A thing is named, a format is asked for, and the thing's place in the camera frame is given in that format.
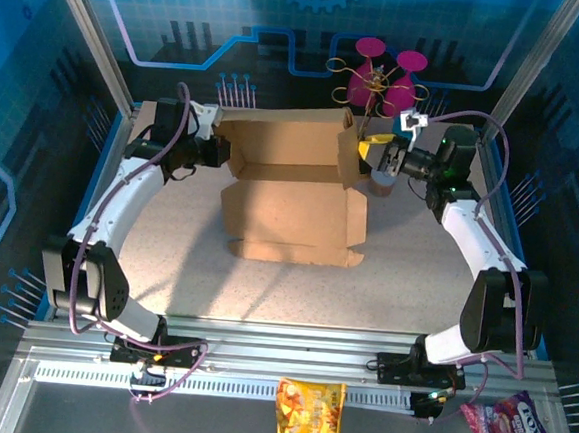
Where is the magenta plastic goblet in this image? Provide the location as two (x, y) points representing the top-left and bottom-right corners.
(345, 35), (388, 110)
(380, 48), (430, 121)

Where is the aluminium corner post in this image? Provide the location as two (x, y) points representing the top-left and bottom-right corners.
(32, 0), (143, 115)
(479, 0), (579, 145)

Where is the purple candy bag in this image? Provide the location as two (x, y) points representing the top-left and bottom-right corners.
(458, 385), (561, 433)

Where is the aluminium table side rail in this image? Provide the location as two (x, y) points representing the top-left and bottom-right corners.
(456, 125), (553, 357)
(64, 96), (144, 245)

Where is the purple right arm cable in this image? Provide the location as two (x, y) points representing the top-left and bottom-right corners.
(403, 106), (547, 431)

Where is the brown cardboard box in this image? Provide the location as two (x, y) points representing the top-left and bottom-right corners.
(204, 95), (378, 271)

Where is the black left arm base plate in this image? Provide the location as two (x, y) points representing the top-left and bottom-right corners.
(106, 320), (204, 371)

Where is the yellow snack bag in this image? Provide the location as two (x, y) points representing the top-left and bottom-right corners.
(271, 375), (349, 433)

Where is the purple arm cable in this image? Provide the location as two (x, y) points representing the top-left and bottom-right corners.
(59, 73), (231, 409)
(403, 106), (547, 431)

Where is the white slotted cable duct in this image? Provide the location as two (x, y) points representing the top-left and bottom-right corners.
(33, 359), (420, 414)

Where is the blue table edge strip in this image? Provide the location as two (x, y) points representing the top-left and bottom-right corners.
(473, 136), (567, 361)
(59, 106), (131, 244)

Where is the gold cup holder stand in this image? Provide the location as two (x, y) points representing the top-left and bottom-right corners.
(319, 56), (433, 141)

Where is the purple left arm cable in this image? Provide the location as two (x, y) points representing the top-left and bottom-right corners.
(59, 73), (231, 409)

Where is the aluminium table frame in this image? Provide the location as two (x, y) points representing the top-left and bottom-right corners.
(0, 298), (579, 433)

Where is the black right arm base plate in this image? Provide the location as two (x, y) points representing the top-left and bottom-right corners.
(374, 350), (469, 392)

